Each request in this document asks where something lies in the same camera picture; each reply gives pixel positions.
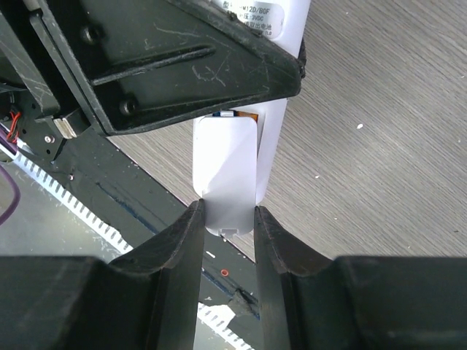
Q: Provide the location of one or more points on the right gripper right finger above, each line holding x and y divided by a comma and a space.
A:
308, 301

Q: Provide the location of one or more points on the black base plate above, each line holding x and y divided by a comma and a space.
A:
127, 198

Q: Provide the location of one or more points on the blue battery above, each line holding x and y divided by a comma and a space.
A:
228, 113

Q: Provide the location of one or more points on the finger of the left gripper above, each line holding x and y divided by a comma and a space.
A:
302, 65
135, 66

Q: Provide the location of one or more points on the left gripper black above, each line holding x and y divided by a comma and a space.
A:
52, 115

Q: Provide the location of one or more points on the white remote control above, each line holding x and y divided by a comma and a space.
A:
283, 23

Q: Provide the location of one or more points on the slotted cable duct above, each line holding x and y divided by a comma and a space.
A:
49, 219

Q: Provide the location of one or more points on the white battery cover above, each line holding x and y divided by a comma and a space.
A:
224, 173

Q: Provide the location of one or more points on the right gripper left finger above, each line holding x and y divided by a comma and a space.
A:
144, 299

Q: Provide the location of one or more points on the orange battery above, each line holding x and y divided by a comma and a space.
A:
254, 116

